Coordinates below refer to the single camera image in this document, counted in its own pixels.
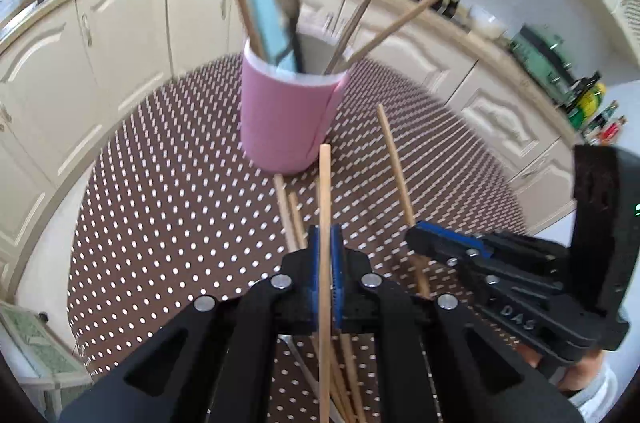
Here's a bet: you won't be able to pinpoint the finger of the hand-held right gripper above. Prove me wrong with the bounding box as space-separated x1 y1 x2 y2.
415 221 572 275
405 228 572 300

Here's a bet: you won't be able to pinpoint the red label sauce bottle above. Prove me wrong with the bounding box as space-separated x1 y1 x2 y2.
595 115 628 144

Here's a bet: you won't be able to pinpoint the black handled spoon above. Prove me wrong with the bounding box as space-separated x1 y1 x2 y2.
272 0 307 74

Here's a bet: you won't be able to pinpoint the green bottle yellow cap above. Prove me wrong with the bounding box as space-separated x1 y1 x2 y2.
567 80 608 128

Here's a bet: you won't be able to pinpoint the light blue knife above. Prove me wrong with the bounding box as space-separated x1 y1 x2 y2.
242 0 298 76

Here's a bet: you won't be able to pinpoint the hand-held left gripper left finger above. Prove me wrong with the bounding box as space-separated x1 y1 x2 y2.
57 225 321 423

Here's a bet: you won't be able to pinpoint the green electric cooker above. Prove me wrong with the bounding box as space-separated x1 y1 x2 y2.
507 25 581 96

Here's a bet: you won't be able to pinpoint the green patterned side table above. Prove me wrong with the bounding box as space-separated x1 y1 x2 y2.
0 300 96 404

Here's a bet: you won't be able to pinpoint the cream lower kitchen cabinets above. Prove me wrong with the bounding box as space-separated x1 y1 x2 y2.
0 0 581 304

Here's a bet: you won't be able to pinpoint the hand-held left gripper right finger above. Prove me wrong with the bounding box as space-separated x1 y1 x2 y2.
330 224 588 423

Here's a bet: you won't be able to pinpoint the dark sauce bottle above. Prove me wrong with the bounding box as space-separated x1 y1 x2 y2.
585 100 621 131

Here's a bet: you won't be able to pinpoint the pink utensil cup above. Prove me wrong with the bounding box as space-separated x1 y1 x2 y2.
240 30 351 176

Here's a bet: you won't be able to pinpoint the person's right forearm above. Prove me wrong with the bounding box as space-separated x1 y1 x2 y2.
520 343 621 411

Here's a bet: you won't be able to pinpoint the long wooden chopstick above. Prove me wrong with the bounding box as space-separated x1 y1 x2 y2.
376 104 432 299
318 144 332 423

